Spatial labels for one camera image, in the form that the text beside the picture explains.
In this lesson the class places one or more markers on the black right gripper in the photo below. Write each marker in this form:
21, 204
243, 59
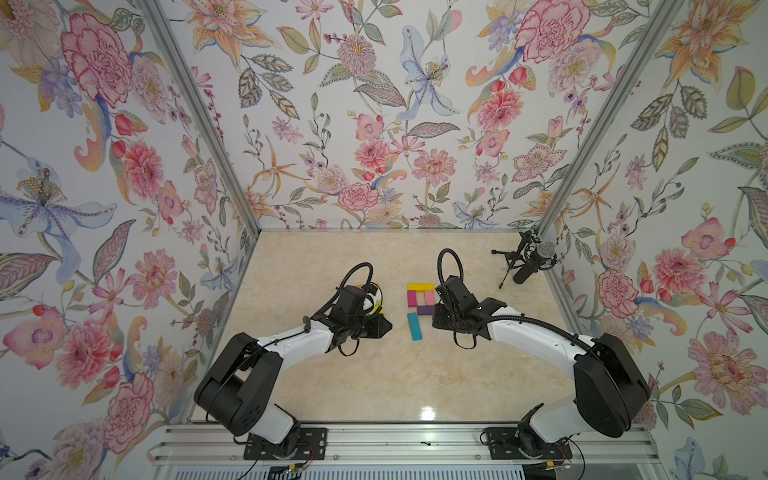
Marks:
436, 319

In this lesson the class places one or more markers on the teal long block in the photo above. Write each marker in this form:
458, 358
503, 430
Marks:
414, 326

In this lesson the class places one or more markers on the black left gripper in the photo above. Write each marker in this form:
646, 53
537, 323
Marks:
377, 329

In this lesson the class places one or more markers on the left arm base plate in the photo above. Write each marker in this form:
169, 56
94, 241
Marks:
302, 444

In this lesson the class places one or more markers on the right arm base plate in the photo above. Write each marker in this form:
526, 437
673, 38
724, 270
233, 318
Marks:
511, 443

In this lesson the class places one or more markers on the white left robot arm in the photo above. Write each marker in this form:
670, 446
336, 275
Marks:
236, 391

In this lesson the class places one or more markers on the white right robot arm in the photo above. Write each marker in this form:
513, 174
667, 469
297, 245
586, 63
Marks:
608, 389

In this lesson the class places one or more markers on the aluminium frame rail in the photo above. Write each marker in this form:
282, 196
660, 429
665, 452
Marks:
394, 443

